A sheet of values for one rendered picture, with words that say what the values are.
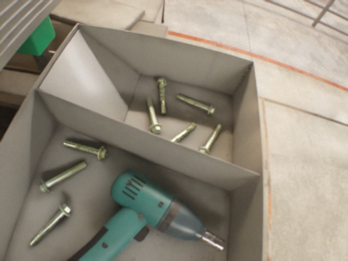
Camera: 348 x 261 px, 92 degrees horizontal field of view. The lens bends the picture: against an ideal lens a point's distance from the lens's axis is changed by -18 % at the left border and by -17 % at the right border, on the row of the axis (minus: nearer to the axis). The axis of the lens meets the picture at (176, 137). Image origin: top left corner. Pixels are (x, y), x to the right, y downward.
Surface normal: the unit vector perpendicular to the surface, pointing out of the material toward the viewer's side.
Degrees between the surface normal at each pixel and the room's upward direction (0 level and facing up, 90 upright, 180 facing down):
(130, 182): 2
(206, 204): 0
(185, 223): 14
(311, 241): 0
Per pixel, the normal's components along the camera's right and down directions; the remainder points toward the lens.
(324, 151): 0.17, -0.44
